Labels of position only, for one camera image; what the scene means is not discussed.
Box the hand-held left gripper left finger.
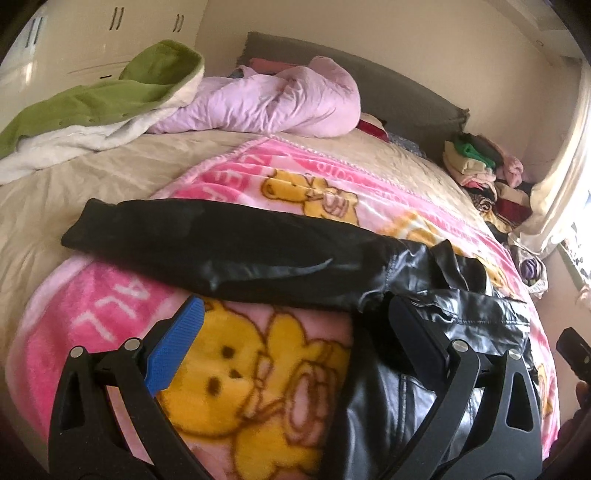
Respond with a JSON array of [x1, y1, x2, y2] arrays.
[[48, 295, 213, 480]]

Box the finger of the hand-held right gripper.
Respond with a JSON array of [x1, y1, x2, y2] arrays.
[[556, 328, 591, 385]]

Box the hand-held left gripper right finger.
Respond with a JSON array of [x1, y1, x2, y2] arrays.
[[388, 295, 543, 480]]

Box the black leather jacket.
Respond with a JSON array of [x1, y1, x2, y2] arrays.
[[61, 198, 532, 480]]

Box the plastic bag of clothes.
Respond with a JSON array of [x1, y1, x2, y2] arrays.
[[510, 240, 550, 296]]

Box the pile of folded clothes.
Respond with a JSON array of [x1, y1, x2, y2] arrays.
[[443, 133, 536, 232]]

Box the pink cartoon bear blanket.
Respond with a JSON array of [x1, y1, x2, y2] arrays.
[[7, 136, 559, 480]]

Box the cream curtain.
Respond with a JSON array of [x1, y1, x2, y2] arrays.
[[508, 69, 591, 252]]

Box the blue patterned cloth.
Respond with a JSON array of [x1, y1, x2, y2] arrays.
[[387, 131, 426, 157]]

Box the red cloth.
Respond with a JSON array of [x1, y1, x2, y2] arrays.
[[355, 113, 389, 141]]

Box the grey headboard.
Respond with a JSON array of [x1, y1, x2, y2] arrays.
[[236, 31, 471, 162]]

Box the green and white blanket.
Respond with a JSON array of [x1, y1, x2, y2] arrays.
[[0, 41, 205, 185]]

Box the lilac duvet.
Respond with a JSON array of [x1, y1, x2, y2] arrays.
[[148, 56, 362, 138]]

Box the cream wardrobe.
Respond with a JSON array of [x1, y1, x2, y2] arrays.
[[0, 0, 208, 109]]

